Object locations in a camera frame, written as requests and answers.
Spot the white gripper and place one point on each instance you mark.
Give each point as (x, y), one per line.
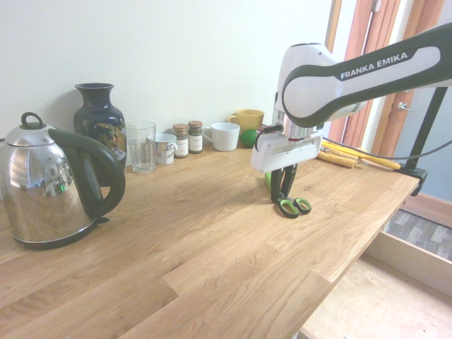
(286, 153)

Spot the green black scissors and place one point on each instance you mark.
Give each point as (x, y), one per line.
(286, 212)

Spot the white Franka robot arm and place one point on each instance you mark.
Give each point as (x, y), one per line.
(353, 81)

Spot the large open wooden drawer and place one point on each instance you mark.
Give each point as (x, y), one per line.
(381, 300)

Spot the green lime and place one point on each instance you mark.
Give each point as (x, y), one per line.
(248, 138)

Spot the yellow mug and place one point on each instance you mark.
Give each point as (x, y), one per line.
(250, 120)

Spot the plain white cup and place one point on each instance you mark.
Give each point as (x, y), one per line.
(224, 137)

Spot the brown lid spice jar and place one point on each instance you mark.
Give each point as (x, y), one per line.
(181, 143)
(195, 139)

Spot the small printed white mug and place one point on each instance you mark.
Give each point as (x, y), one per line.
(164, 150)

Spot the clear ribbed drinking glass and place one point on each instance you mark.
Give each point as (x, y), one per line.
(140, 148)

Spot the wooden door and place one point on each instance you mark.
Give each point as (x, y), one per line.
(385, 35)

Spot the dark blue floral vase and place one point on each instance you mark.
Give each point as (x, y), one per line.
(99, 116)

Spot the steel electric kettle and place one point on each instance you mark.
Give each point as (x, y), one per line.
(42, 183)

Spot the black clamp camera stand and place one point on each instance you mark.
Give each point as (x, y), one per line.
(429, 127)

